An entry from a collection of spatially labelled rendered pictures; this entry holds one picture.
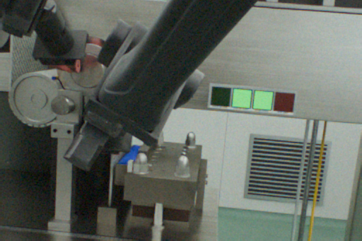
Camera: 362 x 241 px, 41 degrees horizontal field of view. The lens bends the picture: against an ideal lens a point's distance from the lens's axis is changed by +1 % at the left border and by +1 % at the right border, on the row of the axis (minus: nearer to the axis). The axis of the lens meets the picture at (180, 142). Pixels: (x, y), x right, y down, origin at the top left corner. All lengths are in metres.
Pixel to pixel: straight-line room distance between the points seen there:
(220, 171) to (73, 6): 2.61
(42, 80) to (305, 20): 0.72
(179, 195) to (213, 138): 2.72
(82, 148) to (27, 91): 0.28
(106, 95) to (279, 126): 3.39
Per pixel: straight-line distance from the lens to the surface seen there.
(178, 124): 3.78
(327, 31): 1.42
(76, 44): 0.98
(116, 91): 0.43
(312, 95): 1.42
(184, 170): 1.09
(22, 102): 1.16
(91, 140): 0.92
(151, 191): 1.08
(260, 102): 1.40
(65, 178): 1.11
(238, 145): 3.80
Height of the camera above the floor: 1.33
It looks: 12 degrees down
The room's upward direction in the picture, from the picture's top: 5 degrees clockwise
